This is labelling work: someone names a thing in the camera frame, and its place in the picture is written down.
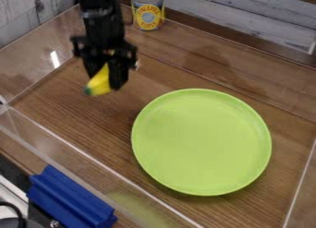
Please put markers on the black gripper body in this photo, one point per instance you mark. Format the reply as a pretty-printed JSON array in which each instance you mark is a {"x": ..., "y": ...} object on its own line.
[{"x": 83, "y": 48}]

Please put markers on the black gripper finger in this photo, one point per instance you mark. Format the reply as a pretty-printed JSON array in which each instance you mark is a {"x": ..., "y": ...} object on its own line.
[
  {"x": 94, "y": 64},
  {"x": 118, "y": 71}
]

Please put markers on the yellow toy banana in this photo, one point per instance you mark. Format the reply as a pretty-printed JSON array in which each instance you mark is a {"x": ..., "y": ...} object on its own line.
[{"x": 98, "y": 85}]

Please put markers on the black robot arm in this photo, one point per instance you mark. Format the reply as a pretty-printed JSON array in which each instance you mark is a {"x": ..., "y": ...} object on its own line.
[{"x": 103, "y": 21}]

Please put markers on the green round plate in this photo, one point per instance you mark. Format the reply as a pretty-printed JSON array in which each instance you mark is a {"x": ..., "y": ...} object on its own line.
[{"x": 201, "y": 142}]

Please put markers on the yellow labelled tin can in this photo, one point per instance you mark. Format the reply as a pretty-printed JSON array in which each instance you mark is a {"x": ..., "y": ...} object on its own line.
[{"x": 149, "y": 14}]

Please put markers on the blue plastic clamp block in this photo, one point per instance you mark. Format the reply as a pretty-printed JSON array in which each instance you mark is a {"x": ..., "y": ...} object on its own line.
[{"x": 75, "y": 207}]

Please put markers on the clear acrylic front wall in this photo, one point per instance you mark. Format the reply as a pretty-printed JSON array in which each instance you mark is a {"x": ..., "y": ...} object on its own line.
[{"x": 33, "y": 148}]

